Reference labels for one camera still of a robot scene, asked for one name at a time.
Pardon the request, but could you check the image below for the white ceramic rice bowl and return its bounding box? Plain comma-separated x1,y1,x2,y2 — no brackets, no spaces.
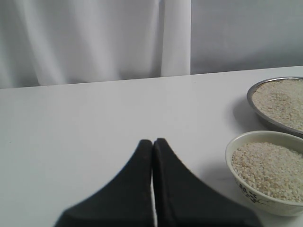
225,131,303,217

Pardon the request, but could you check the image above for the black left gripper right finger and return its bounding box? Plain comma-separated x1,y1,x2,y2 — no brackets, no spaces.
152,139,260,227

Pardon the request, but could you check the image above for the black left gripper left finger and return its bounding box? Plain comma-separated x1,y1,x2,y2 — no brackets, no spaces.
55,140,153,227

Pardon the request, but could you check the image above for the round steel rice plate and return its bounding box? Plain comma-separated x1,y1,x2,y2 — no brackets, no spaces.
247,77,303,138

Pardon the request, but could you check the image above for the white backdrop curtain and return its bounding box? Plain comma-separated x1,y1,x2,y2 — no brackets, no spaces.
0,0,303,88

